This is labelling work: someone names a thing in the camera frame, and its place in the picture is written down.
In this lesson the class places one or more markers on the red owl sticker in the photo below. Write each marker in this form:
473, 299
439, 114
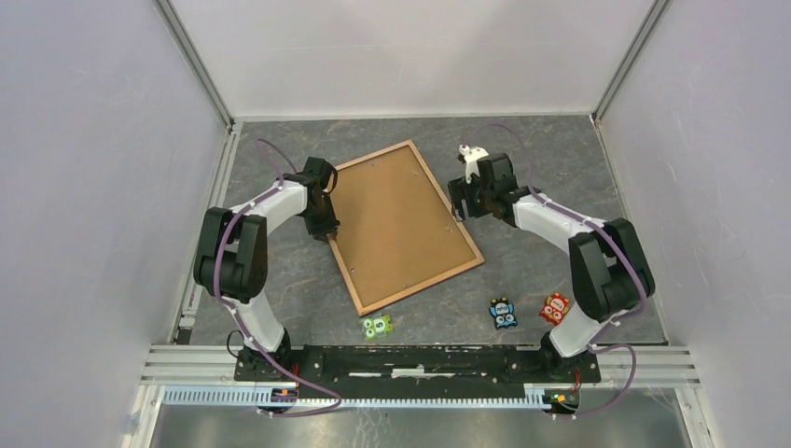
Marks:
555, 308

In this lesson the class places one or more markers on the white slotted cable duct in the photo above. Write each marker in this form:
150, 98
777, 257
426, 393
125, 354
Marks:
261, 396

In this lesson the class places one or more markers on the blue owl sticker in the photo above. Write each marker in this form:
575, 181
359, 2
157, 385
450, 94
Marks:
502, 312

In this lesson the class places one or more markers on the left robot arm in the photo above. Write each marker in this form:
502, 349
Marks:
232, 258

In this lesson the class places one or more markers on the wooden picture frame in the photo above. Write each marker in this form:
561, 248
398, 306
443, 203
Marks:
426, 284

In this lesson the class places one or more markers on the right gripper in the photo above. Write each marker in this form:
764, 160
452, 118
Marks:
461, 190

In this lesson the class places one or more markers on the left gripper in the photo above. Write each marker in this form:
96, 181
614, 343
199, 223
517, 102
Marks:
329, 227

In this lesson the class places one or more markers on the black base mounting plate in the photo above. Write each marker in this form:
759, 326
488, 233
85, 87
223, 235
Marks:
402, 372

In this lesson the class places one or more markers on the green owl sticker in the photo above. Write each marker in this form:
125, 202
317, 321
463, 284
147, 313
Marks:
376, 327

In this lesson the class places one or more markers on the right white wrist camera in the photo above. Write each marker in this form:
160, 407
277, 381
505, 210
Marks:
470, 156

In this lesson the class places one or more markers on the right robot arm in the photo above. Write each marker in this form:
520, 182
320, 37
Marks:
611, 278

